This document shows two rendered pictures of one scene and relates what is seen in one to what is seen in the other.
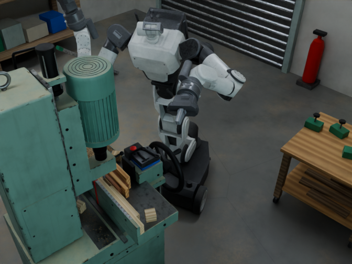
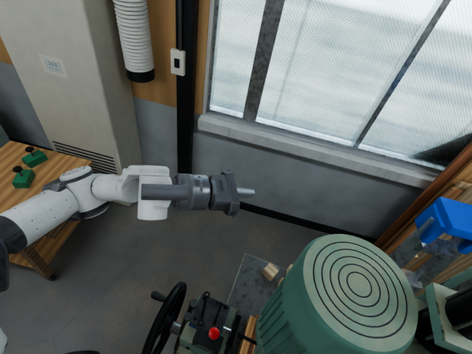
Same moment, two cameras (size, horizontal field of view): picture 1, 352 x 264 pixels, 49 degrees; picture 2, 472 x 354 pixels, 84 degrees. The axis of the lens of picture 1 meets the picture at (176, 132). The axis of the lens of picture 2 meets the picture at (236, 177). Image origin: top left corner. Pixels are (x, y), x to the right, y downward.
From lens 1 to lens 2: 154 cm
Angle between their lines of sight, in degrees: 84
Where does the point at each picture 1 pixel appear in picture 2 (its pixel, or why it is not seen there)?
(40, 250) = not seen: outside the picture
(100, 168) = not seen: hidden behind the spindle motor
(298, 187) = (43, 248)
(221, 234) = (118, 317)
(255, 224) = (93, 289)
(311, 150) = not seen: hidden behind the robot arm
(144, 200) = (254, 293)
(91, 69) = (359, 267)
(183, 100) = (224, 187)
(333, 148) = (10, 196)
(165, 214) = (256, 261)
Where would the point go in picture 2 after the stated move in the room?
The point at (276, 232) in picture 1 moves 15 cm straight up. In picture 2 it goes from (98, 266) to (93, 256)
